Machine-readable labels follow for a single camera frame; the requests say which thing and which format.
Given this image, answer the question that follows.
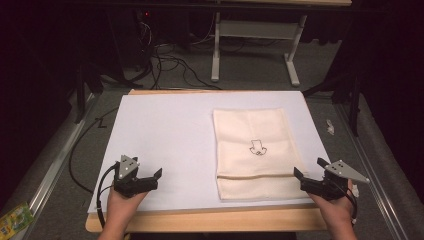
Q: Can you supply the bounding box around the person's left hand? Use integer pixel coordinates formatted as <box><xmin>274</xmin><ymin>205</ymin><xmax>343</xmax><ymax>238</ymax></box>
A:
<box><xmin>103</xmin><ymin>189</ymin><xmax>148</xmax><ymax>232</ymax></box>

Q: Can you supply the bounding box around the metal floor rail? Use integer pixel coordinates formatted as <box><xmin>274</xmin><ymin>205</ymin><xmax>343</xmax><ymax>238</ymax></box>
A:
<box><xmin>9</xmin><ymin>93</ymin><xmax>99</xmax><ymax>240</ymax></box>
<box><xmin>333</xmin><ymin>102</ymin><xmax>409</xmax><ymax>240</ymax></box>

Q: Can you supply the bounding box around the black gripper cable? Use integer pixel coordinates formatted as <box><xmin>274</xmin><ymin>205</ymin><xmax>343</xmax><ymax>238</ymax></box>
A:
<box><xmin>345</xmin><ymin>189</ymin><xmax>359</xmax><ymax>225</ymax></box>
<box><xmin>96</xmin><ymin>162</ymin><xmax>120</xmax><ymax>229</ymax></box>

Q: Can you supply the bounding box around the cream towel with line drawing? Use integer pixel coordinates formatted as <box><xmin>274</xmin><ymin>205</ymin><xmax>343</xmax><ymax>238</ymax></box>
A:
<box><xmin>212</xmin><ymin>107</ymin><xmax>310</xmax><ymax>201</ymax></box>

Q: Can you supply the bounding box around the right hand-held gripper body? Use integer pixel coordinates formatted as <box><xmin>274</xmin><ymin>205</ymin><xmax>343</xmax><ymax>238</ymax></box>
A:
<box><xmin>300</xmin><ymin>159</ymin><xmax>371</xmax><ymax>202</ymax></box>

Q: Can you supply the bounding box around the thin black floor cable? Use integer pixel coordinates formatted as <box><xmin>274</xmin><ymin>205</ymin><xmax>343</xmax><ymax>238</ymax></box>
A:
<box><xmin>68</xmin><ymin>106</ymin><xmax>120</xmax><ymax>195</ymax></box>

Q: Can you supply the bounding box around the black stand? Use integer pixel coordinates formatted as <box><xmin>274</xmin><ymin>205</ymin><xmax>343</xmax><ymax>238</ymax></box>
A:
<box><xmin>302</xmin><ymin>71</ymin><xmax>363</xmax><ymax>138</ymax></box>
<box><xmin>73</xmin><ymin>62</ymin><xmax>105</xmax><ymax>125</ymax></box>

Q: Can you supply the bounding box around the white desk frame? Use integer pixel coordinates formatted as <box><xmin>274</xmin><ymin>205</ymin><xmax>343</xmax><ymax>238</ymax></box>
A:
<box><xmin>210</xmin><ymin>11</ymin><xmax>308</xmax><ymax>88</ymax></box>

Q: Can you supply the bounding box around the tangle of black cables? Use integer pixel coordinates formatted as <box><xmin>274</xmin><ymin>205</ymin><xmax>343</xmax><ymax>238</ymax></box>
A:
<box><xmin>131</xmin><ymin>19</ymin><xmax>223</xmax><ymax>91</ymax></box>

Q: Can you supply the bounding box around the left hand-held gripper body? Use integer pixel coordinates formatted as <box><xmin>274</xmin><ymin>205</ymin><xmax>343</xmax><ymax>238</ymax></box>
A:
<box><xmin>113</xmin><ymin>154</ymin><xmax>159</xmax><ymax>199</ymax></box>

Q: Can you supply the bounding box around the white sheet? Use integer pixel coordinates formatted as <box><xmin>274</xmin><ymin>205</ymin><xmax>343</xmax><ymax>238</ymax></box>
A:
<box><xmin>87</xmin><ymin>90</ymin><xmax>332</xmax><ymax>215</ymax></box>

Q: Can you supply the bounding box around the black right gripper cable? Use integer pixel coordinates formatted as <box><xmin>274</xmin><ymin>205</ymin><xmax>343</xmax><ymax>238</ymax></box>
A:
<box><xmin>345</xmin><ymin>189</ymin><xmax>359</xmax><ymax>225</ymax></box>

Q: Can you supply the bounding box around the green printed packet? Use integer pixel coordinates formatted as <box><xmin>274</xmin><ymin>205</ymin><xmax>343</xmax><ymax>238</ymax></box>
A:
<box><xmin>0</xmin><ymin>201</ymin><xmax>35</xmax><ymax>240</ymax></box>

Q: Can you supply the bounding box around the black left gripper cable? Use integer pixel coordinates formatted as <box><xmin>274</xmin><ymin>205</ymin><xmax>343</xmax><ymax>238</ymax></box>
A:
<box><xmin>96</xmin><ymin>162</ymin><xmax>120</xmax><ymax>229</ymax></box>

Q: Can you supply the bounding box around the wooden table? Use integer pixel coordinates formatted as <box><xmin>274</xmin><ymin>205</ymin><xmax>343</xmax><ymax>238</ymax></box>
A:
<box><xmin>84</xmin><ymin>88</ymin><xmax>329</xmax><ymax>234</ymax></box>

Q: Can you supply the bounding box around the person's right hand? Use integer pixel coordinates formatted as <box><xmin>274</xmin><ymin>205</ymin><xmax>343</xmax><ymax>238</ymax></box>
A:
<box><xmin>307</xmin><ymin>179</ymin><xmax>355</xmax><ymax>232</ymax></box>

